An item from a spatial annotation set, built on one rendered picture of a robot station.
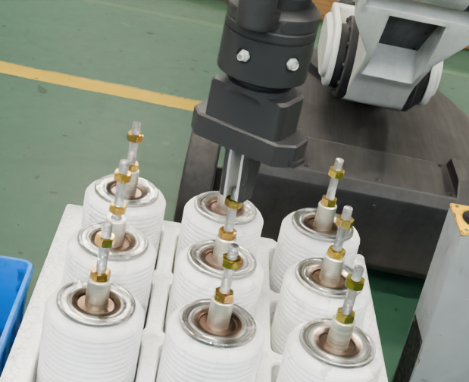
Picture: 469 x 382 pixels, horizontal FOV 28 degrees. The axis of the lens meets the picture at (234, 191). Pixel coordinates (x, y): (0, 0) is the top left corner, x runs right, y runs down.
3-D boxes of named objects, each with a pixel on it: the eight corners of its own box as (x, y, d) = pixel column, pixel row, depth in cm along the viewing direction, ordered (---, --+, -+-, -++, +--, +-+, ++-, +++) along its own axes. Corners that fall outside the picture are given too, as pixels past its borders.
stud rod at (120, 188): (119, 227, 100) (129, 164, 97) (110, 225, 100) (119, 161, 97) (120, 223, 101) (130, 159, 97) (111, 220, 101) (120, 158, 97)
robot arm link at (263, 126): (320, 153, 97) (348, 42, 92) (276, 181, 89) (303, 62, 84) (217, 110, 102) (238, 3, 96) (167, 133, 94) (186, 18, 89)
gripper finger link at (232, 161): (238, 189, 100) (249, 136, 97) (222, 198, 97) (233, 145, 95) (225, 183, 101) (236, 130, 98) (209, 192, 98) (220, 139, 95)
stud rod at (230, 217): (222, 245, 102) (235, 183, 99) (230, 248, 102) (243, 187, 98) (217, 248, 101) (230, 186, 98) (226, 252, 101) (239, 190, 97)
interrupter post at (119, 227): (98, 245, 101) (101, 219, 99) (106, 236, 103) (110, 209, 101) (118, 252, 100) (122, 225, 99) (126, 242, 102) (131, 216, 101)
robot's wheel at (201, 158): (179, 207, 164) (198, 101, 155) (207, 212, 164) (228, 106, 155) (164, 267, 146) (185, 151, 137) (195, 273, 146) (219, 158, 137)
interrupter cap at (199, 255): (269, 267, 103) (270, 261, 103) (226, 290, 98) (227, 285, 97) (216, 237, 107) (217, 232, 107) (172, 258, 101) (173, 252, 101)
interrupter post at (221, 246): (236, 264, 103) (242, 238, 101) (223, 271, 101) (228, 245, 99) (219, 254, 104) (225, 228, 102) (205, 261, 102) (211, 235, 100)
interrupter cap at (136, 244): (64, 249, 99) (65, 243, 98) (94, 219, 105) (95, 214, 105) (132, 271, 98) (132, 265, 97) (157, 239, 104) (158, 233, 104)
